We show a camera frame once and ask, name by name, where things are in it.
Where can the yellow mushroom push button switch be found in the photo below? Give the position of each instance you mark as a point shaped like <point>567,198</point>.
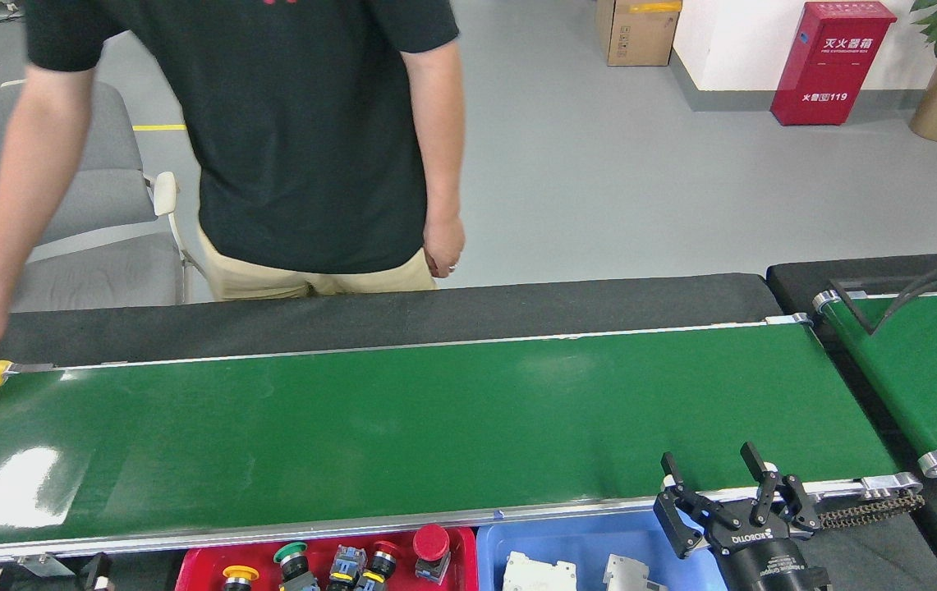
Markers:
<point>240,573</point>

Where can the red fire extinguisher box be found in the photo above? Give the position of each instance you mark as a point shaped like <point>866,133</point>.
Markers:
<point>829,66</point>

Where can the brown cardboard box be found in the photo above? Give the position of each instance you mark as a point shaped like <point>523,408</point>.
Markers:
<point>636,33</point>

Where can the short green conveyor belt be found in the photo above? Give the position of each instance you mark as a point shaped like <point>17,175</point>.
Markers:
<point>928,369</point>

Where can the person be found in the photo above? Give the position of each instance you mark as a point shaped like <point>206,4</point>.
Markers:
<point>296,123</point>

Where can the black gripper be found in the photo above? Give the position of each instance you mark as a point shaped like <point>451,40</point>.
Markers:
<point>772,566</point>

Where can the red mushroom push button switch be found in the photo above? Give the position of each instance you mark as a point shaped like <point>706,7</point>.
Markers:
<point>386,550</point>
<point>431,542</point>
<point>346,565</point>

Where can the blue plastic bin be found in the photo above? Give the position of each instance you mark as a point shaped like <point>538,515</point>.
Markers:
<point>591,533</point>

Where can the person's right forearm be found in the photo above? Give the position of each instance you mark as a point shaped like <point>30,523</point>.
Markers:
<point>25,189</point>

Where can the red plastic bin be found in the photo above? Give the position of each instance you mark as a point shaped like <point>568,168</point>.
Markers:
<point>205,570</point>

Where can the black guide frame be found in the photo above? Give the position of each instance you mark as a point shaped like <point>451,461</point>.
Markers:
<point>846,285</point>

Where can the grey padded chair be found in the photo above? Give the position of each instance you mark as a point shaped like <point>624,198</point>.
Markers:
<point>107,263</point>

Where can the person's left hand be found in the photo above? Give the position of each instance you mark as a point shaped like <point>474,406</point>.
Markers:
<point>443,242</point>

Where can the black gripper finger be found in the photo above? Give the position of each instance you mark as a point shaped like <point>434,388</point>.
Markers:
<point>97,574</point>

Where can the green mushroom push button switch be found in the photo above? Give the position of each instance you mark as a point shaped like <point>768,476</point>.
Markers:
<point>291,552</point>

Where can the white circuit breaker red levers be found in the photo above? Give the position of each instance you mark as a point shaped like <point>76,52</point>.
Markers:
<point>628,574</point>
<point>538,574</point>

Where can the long green conveyor belt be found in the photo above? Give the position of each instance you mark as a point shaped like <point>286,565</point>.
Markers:
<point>435,427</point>

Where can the person's left forearm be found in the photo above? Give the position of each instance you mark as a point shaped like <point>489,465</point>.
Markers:
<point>439,139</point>

